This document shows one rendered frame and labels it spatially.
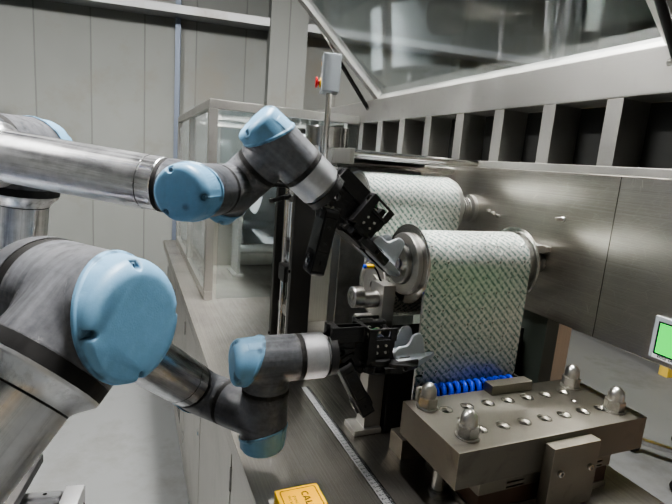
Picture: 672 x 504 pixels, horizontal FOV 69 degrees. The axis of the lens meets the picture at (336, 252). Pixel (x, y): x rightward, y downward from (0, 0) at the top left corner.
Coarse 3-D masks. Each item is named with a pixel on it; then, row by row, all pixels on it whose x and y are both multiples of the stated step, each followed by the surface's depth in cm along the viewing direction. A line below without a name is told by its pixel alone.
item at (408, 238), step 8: (408, 240) 88; (416, 240) 87; (416, 248) 85; (528, 248) 95; (416, 256) 85; (416, 264) 85; (416, 272) 85; (392, 280) 93; (416, 280) 85; (400, 288) 90; (408, 288) 88; (416, 288) 87
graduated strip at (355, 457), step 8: (304, 392) 112; (312, 392) 112; (312, 400) 108; (320, 408) 105; (328, 416) 102; (328, 424) 99; (336, 424) 99; (336, 432) 96; (344, 440) 94; (344, 448) 91; (352, 448) 91; (352, 456) 89; (360, 456) 89; (360, 464) 86; (360, 472) 84; (368, 472) 84; (368, 480) 82; (376, 480) 82; (376, 488) 80; (384, 488) 81; (384, 496) 79
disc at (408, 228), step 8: (408, 224) 90; (400, 232) 92; (408, 232) 90; (416, 232) 87; (424, 240) 85; (424, 248) 85; (424, 256) 85; (424, 264) 85; (424, 272) 85; (424, 280) 85; (424, 288) 85; (400, 296) 92; (408, 296) 90; (416, 296) 87
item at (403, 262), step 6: (408, 246) 88; (402, 252) 88; (408, 252) 87; (402, 258) 88; (408, 258) 86; (396, 264) 90; (402, 264) 88; (408, 264) 86; (402, 270) 88; (408, 270) 86; (402, 276) 88; (408, 276) 87; (396, 282) 90; (402, 282) 88
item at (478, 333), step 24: (432, 312) 87; (456, 312) 89; (480, 312) 91; (504, 312) 94; (432, 336) 88; (456, 336) 90; (480, 336) 93; (504, 336) 95; (432, 360) 89; (456, 360) 92; (480, 360) 94; (504, 360) 96
